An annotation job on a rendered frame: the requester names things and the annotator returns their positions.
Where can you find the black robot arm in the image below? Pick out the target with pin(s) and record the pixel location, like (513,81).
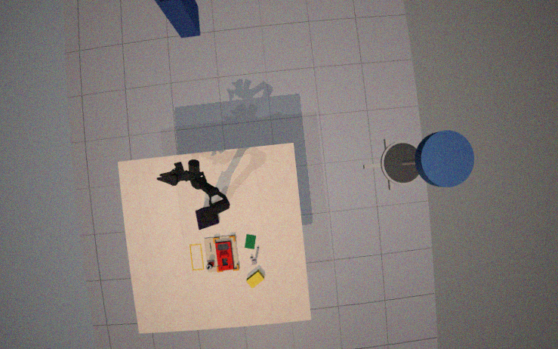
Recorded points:
(200,183)

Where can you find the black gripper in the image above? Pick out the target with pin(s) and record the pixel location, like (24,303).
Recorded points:
(172,178)

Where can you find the yellow rectangular block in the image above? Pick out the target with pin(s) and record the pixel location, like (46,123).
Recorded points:
(255,278)

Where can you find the green flat square mat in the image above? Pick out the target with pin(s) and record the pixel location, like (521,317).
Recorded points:
(250,241)

